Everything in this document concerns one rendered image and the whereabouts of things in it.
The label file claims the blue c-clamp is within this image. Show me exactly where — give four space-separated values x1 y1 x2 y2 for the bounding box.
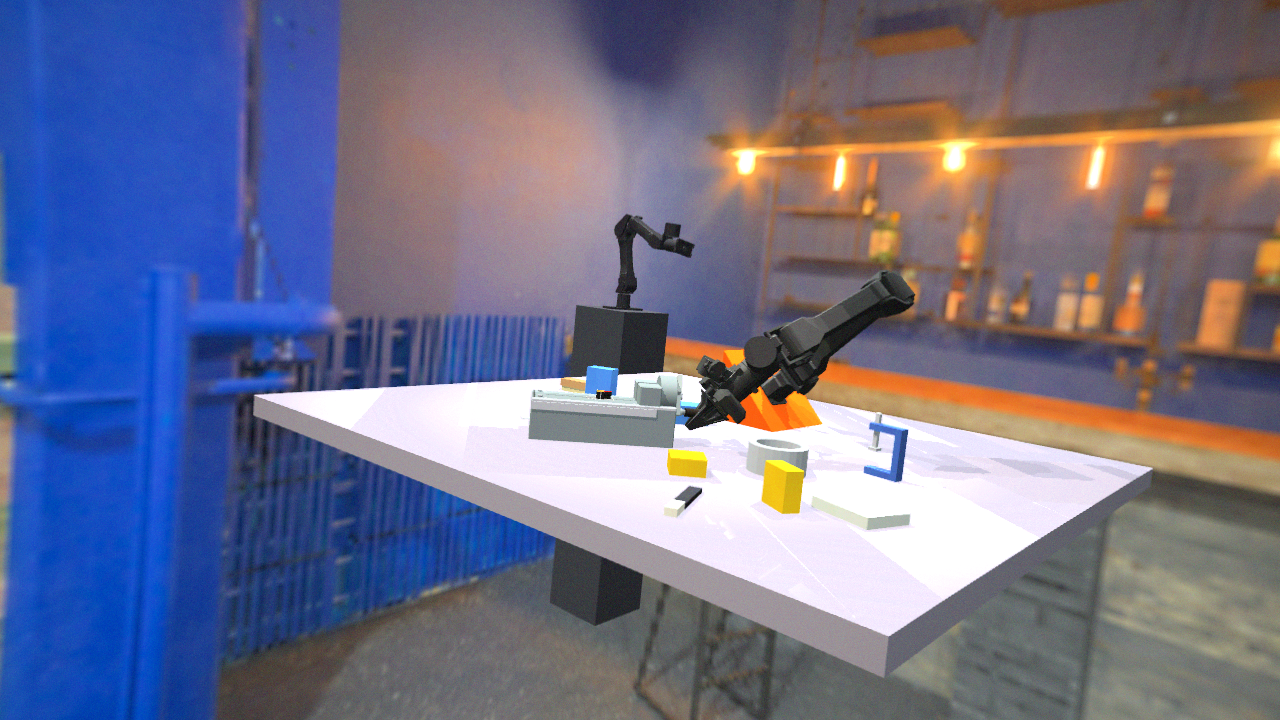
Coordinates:
863 413 908 482

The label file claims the yellow block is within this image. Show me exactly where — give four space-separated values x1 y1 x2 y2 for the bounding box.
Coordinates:
762 460 804 514
667 448 707 478

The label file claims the blue block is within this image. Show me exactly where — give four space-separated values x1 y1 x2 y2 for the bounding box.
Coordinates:
675 401 698 425
585 366 620 396

